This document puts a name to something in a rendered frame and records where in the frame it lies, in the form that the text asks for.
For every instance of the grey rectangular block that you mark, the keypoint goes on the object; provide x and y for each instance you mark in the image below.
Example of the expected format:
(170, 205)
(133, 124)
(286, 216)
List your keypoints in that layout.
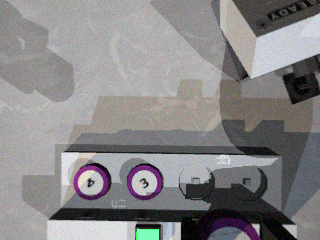
(193, 184)

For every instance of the grey button housing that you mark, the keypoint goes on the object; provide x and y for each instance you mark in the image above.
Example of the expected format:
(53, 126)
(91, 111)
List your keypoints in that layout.
(268, 35)

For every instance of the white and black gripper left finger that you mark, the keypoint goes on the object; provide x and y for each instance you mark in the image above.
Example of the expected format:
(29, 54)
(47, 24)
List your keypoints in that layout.
(189, 229)

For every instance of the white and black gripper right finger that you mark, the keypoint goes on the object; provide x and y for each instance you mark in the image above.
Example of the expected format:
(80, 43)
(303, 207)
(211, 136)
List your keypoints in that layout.
(271, 229)

